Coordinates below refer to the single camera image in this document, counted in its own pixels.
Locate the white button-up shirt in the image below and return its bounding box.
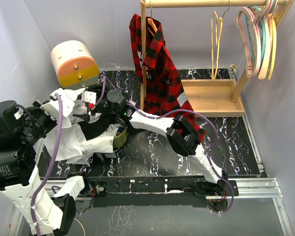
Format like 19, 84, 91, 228
56, 88, 114, 165

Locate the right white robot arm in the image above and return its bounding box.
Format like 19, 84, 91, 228
82, 89, 228, 196

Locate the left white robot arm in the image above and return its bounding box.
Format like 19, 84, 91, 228
0, 100, 92, 236

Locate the red black plaid shirt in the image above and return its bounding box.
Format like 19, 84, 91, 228
129, 13, 207, 146

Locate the orange wooden hanger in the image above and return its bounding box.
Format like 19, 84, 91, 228
147, 1, 158, 36

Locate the thin natural wooden hanger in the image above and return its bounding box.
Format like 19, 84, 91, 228
210, 1, 231, 81

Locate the natural wide wooden hanger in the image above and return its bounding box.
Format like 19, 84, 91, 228
250, 0, 287, 81

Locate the teal wooden hanger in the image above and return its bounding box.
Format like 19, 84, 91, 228
245, 0, 278, 80

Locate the yellow wooden hanger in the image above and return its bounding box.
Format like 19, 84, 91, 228
267, 0, 295, 81

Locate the black garment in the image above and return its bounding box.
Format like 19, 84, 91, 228
78, 84, 127, 141

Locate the olive green laundry basket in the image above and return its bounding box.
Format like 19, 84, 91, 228
113, 127, 128, 148

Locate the cream cylinder with coloured lid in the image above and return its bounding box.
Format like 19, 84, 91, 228
51, 40, 99, 90

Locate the wooden clothes rack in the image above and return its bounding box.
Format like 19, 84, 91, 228
141, 0, 285, 117

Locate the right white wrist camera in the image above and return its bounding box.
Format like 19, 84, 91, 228
81, 91, 96, 109

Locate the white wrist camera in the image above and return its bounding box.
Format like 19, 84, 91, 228
40, 89, 75, 129
81, 91, 96, 109

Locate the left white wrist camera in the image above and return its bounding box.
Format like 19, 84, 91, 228
40, 89, 75, 129

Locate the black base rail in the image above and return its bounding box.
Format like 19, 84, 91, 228
78, 176, 239, 210

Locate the cream thin cable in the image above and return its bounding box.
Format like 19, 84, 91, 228
75, 217, 86, 236

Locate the aluminium table frame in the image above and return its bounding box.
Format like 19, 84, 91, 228
6, 68, 295, 236

